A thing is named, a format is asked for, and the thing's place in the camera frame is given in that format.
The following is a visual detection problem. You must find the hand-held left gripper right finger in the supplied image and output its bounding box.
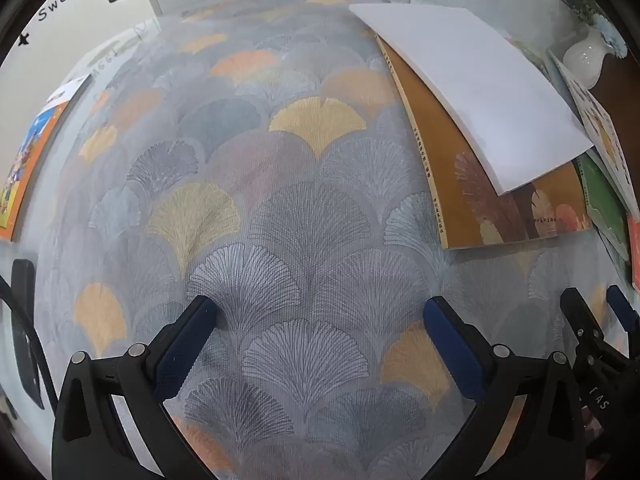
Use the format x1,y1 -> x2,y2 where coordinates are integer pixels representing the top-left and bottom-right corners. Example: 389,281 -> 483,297
422,295 -> 587,480

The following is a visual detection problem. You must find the brown wooden cabinet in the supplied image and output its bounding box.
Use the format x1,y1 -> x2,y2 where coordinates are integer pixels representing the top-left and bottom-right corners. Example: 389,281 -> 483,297
587,52 -> 640,126

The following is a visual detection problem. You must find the brown feather print book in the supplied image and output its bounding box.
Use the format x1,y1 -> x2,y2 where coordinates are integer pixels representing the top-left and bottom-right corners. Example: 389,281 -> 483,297
375,35 -> 596,251

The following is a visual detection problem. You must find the red cover book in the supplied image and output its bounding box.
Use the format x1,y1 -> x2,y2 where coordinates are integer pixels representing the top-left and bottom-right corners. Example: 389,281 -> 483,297
626,215 -> 640,292

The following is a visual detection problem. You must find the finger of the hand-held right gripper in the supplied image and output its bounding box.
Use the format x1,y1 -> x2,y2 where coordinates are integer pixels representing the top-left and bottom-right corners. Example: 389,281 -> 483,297
560,286 -> 604,357
606,284 -> 640,334

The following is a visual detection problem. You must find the black cable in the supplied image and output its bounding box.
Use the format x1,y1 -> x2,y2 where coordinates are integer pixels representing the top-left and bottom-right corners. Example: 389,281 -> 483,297
0,275 -> 56,411

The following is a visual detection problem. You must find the white ceramic vase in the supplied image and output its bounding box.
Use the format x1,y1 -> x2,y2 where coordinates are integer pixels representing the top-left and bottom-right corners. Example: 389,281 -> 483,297
562,27 -> 613,91

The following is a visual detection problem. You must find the light blue illustrated book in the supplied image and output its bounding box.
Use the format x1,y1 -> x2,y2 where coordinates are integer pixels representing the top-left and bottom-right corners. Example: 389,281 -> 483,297
547,50 -> 640,221

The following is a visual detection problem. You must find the orange cover book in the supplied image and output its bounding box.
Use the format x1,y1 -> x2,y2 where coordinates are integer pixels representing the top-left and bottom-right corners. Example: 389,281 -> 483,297
0,74 -> 95,242

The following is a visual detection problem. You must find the blue white flower bouquet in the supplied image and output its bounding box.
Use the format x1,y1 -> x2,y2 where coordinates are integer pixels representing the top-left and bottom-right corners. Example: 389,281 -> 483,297
562,0 -> 630,60

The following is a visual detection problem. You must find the plain white cover book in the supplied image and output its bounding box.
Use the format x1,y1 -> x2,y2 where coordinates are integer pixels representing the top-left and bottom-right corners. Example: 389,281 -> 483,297
348,2 -> 595,197

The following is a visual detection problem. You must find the dark green wavy print book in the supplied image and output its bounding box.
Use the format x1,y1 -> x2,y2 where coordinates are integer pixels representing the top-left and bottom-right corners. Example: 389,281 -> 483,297
575,152 -> 632,263

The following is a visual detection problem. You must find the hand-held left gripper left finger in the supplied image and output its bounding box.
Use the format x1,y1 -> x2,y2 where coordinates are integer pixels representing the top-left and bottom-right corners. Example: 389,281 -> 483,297
51,294 -> 219,480

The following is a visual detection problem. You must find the ginkgo leaf print tablecloth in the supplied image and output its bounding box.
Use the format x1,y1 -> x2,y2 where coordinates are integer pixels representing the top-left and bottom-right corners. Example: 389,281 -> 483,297
30,0 -> 640,480

